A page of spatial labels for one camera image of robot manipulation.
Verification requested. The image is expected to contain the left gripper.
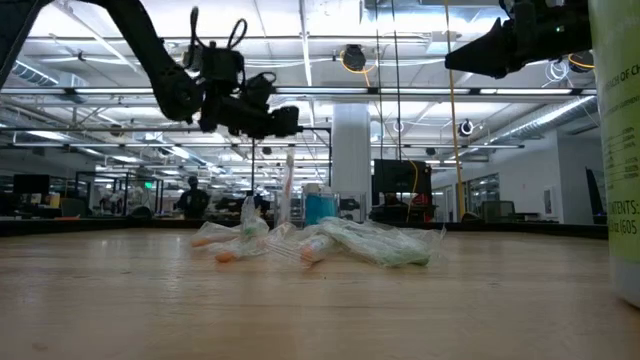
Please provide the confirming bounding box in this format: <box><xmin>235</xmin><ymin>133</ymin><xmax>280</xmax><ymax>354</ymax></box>
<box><xmin>197</xmin><ymin>42</ymin><xmax>305</xmax><ymax>141</ymax></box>

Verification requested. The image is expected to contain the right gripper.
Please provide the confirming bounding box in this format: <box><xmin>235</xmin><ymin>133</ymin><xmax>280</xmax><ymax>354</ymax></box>
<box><xmin>444</xmin><ymin>0</ymin><xmax>594</xmax><ymax>80</ymax></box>

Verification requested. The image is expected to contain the orange toothbrush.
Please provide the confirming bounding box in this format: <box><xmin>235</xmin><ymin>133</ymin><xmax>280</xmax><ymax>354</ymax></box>
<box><xmin>269</xmin><ymin>232</ymin><xmax>337</xmax><ymax>267</ymax></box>
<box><xmin>213</xmin><ymin>234</ymin><xmax>274</xmax><ymax>264</ymax></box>
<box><xmin>279</xmin><ymin>148</ymin><xmax>297</xmax><ymax>226</ymax></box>
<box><xmin>189</xmin><ymin>221</ymin><xmax>242</xmax><ymax>249</ymax></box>

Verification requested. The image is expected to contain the blue mouthwash bottle white cap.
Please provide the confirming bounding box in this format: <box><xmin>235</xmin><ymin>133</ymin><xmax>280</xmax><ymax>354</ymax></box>
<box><xmin>303</xmin><ymin>182</ymin><xmax>321</xmax><ymax>226</ymax></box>
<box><xmin>308</xmin><ymin>192</ymin><xmax>335</xmax><ymax>226</ymax></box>

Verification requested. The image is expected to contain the pile of clear plastic packets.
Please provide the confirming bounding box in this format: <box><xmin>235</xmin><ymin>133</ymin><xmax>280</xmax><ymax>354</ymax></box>
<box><xmin>319</xmin><ymin>217</ymin><xmax>434</xmax><ymax>269</ymax></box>

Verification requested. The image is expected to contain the white building column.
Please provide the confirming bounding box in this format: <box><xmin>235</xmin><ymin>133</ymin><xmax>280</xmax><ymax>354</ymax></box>
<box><xmin>331</xmin><ymin>103</ymin><xmax>373</xmax><ymax>221</ymax></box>

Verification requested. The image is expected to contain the black monitor on stand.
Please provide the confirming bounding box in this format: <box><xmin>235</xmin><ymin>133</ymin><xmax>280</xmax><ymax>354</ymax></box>
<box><xmin>369</xmin><ymin>158</ymin><xmax>435</xmax><ymax>224</ymax></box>

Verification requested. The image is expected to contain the person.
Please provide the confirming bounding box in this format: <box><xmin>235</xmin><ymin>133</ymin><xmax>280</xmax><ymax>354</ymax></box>
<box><xmin>175</xmin><ymin>174</ymin><xmax>212</xmax><ymax>220</ymax></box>

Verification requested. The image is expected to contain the grey mesh office chair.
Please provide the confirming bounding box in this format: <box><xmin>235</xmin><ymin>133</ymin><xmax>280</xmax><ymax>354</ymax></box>
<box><xmin>481</xmin><ymin>200</ymin><xmax>517</xmax><ymax>224</ymax></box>

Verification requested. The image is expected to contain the black framed glass booth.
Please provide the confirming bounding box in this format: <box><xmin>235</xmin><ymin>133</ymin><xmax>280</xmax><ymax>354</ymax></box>
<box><xmin>74</xmin><ymin>170</ymin><xmax>165</xmax><ymax>217</ymax></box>

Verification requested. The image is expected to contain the black desk monitor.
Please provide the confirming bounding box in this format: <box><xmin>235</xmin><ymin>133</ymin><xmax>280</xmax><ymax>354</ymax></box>
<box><xmin>12</xmin><ymin>173</ymin><xmax>52</xmax><ymax>197</ymax></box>

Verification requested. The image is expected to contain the thin black hanging cable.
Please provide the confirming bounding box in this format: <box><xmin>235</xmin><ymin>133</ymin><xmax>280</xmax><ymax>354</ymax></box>
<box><xmin>374</xmin><ymin>0</ymin><xmax>382</xmax><ymax>161</ymax></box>

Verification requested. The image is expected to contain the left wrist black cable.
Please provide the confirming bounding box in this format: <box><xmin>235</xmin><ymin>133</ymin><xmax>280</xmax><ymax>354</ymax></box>
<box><xmin>187</xmin><ymin>5</ymin><xmax>249</xmax><ymax>51</ymax></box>

